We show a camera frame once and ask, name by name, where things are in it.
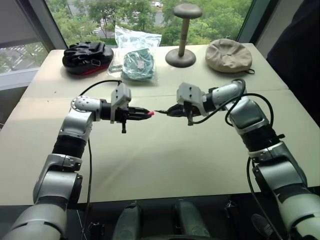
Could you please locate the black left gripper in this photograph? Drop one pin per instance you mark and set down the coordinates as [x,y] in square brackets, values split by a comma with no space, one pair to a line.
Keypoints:
[123,114]

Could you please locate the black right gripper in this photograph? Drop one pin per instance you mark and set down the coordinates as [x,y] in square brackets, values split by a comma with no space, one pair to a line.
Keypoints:
[189,112]

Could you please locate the pink marker cap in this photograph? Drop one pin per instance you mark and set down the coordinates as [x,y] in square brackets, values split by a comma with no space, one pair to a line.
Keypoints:
[151,114]

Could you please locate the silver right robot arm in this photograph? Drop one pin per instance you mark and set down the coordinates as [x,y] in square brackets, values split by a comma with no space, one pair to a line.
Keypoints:
[250,115]

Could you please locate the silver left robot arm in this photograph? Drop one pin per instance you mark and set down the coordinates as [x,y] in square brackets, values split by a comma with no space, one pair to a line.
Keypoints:
[75,122]

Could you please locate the beige flat cap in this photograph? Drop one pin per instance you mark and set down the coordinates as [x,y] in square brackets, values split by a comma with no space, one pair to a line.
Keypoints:
[228,56]

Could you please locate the teal fabric in plastic bag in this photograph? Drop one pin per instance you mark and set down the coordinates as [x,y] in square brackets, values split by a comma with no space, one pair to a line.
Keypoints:
[138,65]

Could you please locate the brown wooden hat stand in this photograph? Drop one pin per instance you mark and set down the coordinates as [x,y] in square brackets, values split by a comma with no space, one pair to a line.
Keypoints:
[183,37]

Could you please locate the clear printed plastic bag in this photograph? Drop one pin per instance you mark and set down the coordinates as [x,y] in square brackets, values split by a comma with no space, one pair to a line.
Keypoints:
[140,37]

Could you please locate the dark grey rounded shape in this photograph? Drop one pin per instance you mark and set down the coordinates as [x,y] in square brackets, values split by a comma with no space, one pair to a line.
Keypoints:
[128,222]

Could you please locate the person in dark clothes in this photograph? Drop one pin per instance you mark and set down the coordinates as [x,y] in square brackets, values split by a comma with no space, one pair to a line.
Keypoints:
[297,45]

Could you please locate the grey window blind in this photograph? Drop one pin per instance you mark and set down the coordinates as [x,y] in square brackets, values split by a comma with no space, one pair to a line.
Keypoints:
[15,20]

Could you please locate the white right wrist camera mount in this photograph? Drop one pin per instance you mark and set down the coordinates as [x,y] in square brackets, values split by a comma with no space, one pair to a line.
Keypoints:
[188,91]

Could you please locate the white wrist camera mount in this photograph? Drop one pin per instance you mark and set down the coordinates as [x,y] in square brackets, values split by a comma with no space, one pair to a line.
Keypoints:
[188,91]
[122,93]

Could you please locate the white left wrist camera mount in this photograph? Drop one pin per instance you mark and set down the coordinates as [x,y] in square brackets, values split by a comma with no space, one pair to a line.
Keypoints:
[122,93]

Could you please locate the dark window frame post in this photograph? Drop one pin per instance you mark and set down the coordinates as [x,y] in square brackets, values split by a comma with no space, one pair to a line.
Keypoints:
[252,20]
[47,25]

